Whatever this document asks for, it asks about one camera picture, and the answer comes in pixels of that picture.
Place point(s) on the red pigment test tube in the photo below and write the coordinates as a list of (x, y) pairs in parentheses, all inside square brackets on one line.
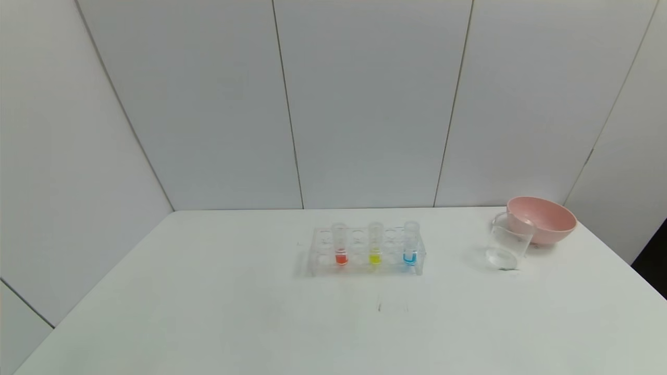
[(341, 256)]

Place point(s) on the blue pigment test tube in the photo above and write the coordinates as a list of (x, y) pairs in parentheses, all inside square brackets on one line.
[(410, 257)]

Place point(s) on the clear plastic test tube rack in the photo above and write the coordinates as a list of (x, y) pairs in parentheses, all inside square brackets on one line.
[(359, 260)]

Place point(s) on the yellow pigment test tube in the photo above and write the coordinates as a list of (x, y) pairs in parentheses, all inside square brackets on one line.
[(375, 257)]

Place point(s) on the clear glass beaker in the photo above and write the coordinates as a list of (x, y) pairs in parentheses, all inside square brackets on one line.
[(508, 245)]

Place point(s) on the pink bowl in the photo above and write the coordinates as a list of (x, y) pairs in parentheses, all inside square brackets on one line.
[(550, 221)]

